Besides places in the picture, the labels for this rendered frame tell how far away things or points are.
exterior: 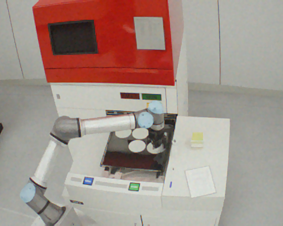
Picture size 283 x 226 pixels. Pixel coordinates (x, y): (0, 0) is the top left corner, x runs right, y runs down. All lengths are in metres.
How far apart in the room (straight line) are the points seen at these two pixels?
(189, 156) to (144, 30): 0.74
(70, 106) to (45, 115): 1.62
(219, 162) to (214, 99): 1.97
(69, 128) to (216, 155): 0.84
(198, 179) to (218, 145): 0.29
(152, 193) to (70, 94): 0.89
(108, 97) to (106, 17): 0.62
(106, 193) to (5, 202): 1.62
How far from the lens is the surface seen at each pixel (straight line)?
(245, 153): 3.46
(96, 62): 2.17
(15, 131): 4.08
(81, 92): 2.41
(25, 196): 1.84
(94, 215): 2.30
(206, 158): 2.12
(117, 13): 1.96
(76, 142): 2.75
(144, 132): 2.37
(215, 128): 2.28
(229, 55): 3.83
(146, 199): 2.00
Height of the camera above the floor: 2.55
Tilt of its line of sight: 41 degrees down
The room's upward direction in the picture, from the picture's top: 7 degrees counter-clockwise
